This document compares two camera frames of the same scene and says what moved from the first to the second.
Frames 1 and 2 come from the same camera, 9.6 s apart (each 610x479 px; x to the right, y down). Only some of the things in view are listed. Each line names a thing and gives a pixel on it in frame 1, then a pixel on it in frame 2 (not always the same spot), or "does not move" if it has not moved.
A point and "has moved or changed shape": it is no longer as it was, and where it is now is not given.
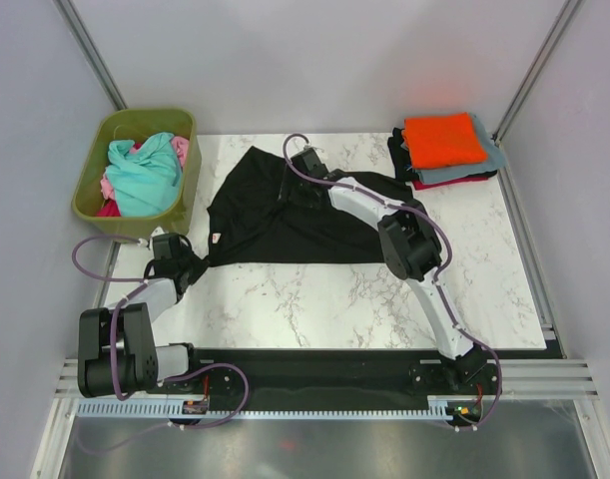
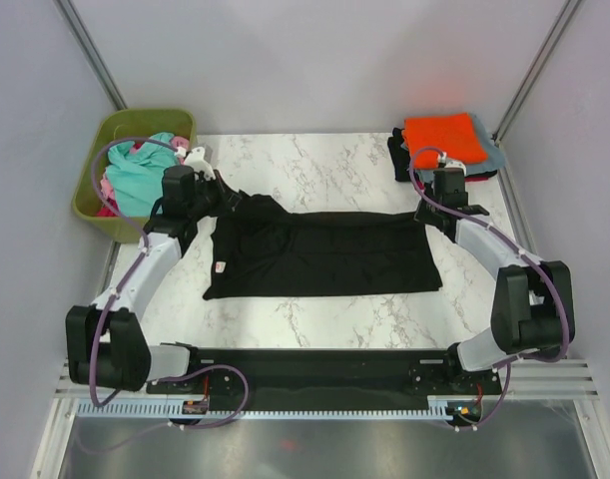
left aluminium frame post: [83, 40] does not move
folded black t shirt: [404, 171] does not move
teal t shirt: [146, 179] does not move
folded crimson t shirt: [418, 185] does not move
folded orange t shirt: [442, 140] does not move
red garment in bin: [110, 209] does not move
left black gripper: [200, 264] → [228, 199]
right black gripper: [293, 179] → [421, 215]
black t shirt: [250, 225] has moved or changed shape
